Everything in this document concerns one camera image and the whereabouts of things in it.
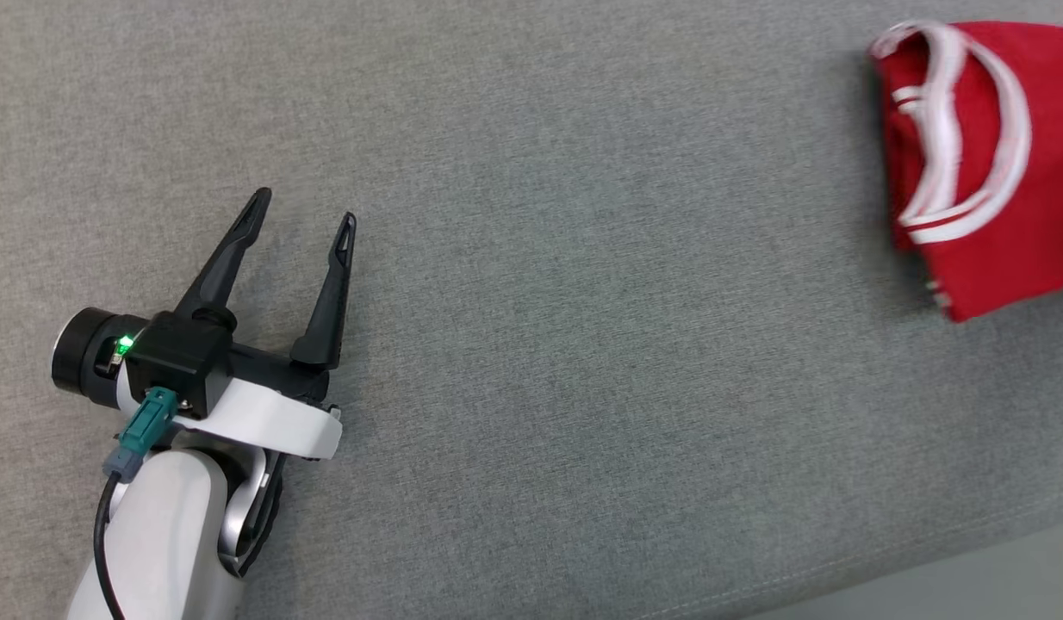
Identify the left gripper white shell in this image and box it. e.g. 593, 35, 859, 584
51, 187, 357, 462

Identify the red and white shirt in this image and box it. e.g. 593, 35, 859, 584
867, 19, 1063, 324

